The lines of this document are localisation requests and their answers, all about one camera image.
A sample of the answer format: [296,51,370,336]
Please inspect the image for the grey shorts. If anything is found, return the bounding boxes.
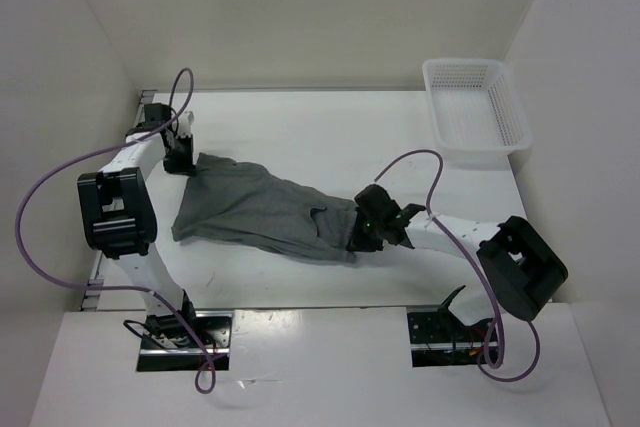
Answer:
[171,153,357,263]

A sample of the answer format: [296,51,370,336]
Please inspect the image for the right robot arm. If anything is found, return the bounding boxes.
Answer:
[350,184,569,322]

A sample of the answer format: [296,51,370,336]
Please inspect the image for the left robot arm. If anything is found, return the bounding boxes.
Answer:
[77,103,200,348]

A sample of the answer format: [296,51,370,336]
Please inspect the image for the white plastic basket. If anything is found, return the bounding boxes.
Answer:
[422,58,532,163]

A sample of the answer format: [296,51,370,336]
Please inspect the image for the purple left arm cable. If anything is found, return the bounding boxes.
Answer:
[14,67,221,394]

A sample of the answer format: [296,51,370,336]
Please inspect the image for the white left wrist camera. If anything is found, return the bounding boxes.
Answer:
[177,111,194,137]

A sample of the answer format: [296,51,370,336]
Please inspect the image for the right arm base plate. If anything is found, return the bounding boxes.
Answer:
[406,306,491,368]

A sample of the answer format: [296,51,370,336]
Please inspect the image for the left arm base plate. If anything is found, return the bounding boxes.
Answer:
[123,310,234,373]

